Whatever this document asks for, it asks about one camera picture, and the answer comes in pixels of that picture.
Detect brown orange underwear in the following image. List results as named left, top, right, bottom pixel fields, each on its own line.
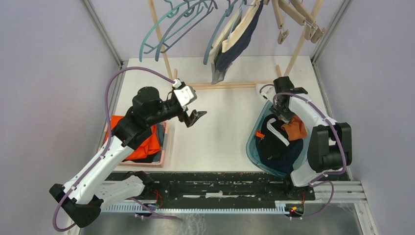
left=281, top=115, right=307, bottom=141

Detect black white-band underwear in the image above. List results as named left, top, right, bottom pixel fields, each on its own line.
left=254, top=115, right=303, bottom=162

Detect grey underwear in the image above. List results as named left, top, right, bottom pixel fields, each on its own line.
left=208, top=13, right=237, bottom=85

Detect navy cream-band underwear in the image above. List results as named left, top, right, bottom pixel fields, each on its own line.
left=220, top=0, right=264, bottom=68

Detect light blue hanger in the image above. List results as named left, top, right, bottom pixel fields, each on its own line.
left=225, top=0, right=261, bottom=46

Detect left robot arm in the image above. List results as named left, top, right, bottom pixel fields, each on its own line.
left=49, top=85, right=206, bottom=228

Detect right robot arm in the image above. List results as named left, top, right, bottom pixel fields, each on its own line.
left=272, top=76, right=352, bottom=200

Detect navy orange-band underwear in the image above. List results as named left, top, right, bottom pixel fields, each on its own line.
left=254, top=131, right=303, bottom=174

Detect orange garment in basket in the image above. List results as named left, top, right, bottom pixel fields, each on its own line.
left=122, top=124, right=163, bottom=163

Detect pink laundry basket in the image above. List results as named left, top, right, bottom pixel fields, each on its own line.
left=98, top=118, right=169, bottom=168

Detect teal plastic tub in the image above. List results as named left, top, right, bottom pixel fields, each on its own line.
left=246, top=101, right=310, bottom=178

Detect wooden clip hangers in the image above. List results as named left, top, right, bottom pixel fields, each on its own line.
left=263, top=0, right=327, bottom=45

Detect wooden clothes rack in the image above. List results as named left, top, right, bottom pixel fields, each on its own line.
left=163, top=5, right=306, bottom=90

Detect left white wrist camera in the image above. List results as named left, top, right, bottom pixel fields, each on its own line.
left=172, top=79, right=197, bottom=110

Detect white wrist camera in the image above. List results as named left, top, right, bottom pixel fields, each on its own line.
left=259, top=84, right=276, bottom=102
left=172, top=79, right=197, bottom=110

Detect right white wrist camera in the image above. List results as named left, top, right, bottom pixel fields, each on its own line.
left=259, top=84, right=276, bottom=102

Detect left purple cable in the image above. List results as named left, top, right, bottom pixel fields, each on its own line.
left=52, top=66, right=182, bottom=233

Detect purple cable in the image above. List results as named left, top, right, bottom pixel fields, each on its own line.
left=52, top=66, right=182, bottom=233
left=259, top=83, right=347, bottom=218

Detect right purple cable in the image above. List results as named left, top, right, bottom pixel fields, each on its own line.
left=259, top=83, right=347, bottom=218

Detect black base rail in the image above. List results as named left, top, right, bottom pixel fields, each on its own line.
left=107, top=172, right=317, bottom=210

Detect white cable duct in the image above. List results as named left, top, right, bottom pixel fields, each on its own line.
left=102, top=201, right=294, bottom=215

